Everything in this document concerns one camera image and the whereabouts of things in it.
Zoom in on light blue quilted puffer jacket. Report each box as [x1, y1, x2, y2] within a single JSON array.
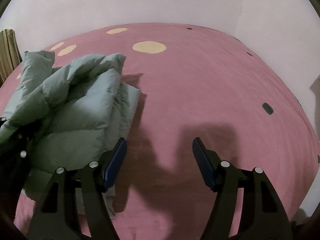
[[1, 50, 140, 201]]

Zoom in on pink polka dot bed sheet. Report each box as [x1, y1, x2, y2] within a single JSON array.
[[1, 23, 319, 239]]

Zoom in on striped fabric headboard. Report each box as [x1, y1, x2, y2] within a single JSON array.
[[0, 29, 22, 86]]

